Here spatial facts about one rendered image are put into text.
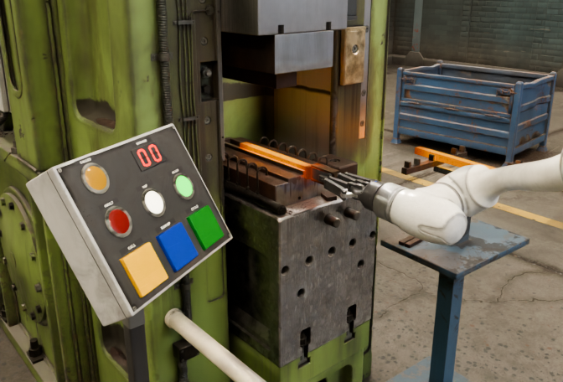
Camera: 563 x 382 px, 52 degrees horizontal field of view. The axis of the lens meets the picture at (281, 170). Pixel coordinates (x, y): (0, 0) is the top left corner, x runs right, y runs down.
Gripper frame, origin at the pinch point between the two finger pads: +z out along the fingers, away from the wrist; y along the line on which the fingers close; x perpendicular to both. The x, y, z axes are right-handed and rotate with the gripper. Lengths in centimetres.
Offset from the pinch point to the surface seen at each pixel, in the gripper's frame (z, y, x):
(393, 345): 23, 71, -101
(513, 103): 124, 336, -50
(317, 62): 6.5, 1.7, 28.8
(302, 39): 6.7, -3.7, 34.9
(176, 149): -0.5, -44.5, 15.7
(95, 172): -10, -66, 18
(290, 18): 6.9, -7.6, 40.3
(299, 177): 5.3, -4.0, -1.3
